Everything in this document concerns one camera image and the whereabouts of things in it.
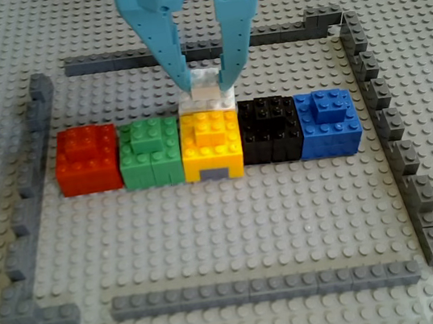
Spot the white Lego cube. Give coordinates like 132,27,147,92
173,64,239,118

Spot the blue Lego cube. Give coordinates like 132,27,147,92
290,83,367,163

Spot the yellow Lego cube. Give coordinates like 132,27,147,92
174,105,248,185

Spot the black Lego cube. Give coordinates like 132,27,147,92
235,92,306,169

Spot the green Lego cube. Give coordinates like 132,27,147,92
112,114,187,193

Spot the red Lego cube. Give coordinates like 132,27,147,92
48,119,126,199

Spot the gray Lego baseplate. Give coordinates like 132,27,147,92
0,0,433,324

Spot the short dark gray brick row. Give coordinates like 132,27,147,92
0,292,82,324

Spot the straight dark gray brick wall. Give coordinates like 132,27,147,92
60,3,348,83
109,250,423,324

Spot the stepped dark gray brick wall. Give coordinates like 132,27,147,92
335,2,433,275
0,71,86,314

